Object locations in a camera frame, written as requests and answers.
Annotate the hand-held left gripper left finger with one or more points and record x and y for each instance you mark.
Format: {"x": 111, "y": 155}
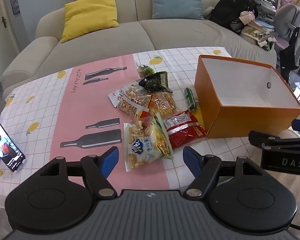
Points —
{"x": 110, "y": 161}

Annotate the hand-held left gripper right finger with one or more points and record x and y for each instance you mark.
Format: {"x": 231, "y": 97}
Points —
{"x": 192, "y": 160}

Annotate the white blue biscuit packet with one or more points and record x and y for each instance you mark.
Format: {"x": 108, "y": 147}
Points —
{"x": 137, "y": 150}

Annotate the red snack packet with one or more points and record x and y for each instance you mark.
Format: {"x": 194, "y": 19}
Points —
{"x": 185, "y": 130}

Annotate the orange cardboard box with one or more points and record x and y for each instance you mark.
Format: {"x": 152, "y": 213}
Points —
{"x": 252, "y": 122}

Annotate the yellow green snack packet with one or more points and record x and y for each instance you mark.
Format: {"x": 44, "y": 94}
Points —
{"x": 163, "y": 143}

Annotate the green sausage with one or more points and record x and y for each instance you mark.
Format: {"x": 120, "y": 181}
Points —
{"x": 190, "y": 98}

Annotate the clear yellow noodle snack packet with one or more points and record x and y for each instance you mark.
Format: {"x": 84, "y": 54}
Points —
{"x": 162, "y": 103}

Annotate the clear cracker packet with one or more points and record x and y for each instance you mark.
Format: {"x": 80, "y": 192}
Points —
{"x": 131, "y": 100}

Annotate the dark green snack packet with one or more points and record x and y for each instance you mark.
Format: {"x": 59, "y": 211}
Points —
{"x": 151, "y": 83}

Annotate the small clear snack packet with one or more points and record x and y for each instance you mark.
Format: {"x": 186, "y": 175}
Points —
{"x": 145, "y": 70}

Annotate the black garment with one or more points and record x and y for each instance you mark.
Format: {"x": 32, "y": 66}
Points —
{"x": 291, "y": 55}

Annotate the pink white checked tablecloth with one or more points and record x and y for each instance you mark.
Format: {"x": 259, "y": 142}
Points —
{"x": 65, "y": 100}

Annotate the white printed tote bag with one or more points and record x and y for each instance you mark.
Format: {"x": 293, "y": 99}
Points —
{"x": 258, "y": 38}

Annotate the black smartphone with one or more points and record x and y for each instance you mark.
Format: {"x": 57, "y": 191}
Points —
{"x": 6, "y": 145}

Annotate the stack of books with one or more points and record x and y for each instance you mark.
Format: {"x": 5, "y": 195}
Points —
{"x": 261, "y": 25}

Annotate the grey office chair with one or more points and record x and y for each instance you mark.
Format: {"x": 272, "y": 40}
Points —
{"x": 286, "y": 17}

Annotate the beige sofa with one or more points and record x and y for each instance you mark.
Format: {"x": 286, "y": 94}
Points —
{"x": 102, "y": 45}

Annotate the pink beige pouch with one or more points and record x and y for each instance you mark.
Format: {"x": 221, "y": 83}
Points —
{"x": 247, "y": 17}

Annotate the black backpack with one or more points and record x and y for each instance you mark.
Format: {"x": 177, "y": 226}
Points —
{"x": 230, "y": 7}

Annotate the yellow pillow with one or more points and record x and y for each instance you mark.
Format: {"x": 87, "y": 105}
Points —
{"x": 90, "y": 15}

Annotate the light blue pillow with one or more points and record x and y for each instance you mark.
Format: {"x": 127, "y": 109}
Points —
{"x": 176, "y": 0}

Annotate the white door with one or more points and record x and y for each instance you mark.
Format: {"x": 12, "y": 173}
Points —
{"x": 8, "y": 33}

